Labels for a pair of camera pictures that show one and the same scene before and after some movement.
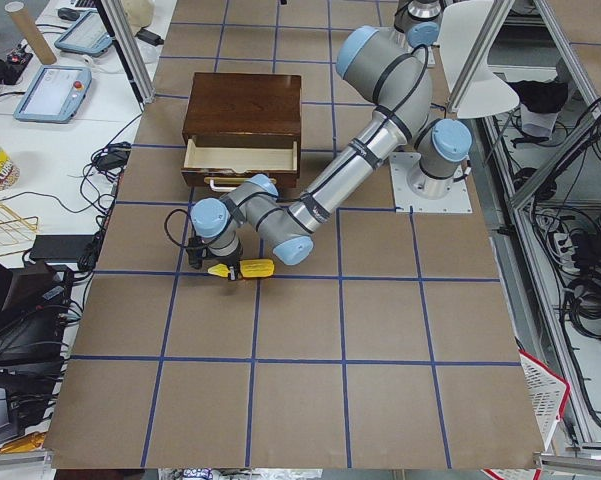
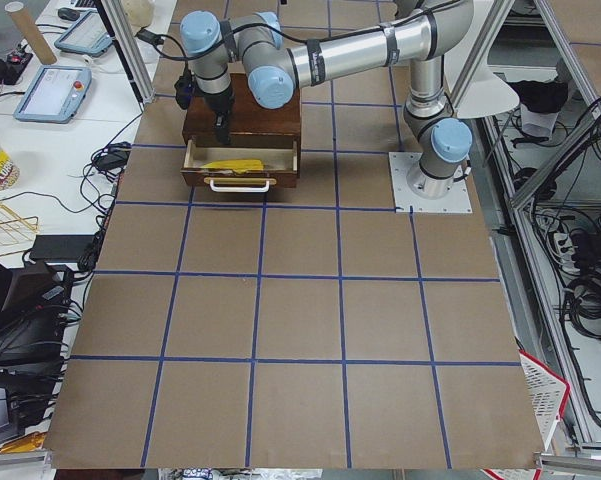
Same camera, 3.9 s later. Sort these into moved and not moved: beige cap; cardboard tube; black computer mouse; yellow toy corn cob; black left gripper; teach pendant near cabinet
Moved: black left gripper; yellow toy corn cob
Not moved: black computer mouse; cardboard tube; beige cap; teach pendant near cabinet
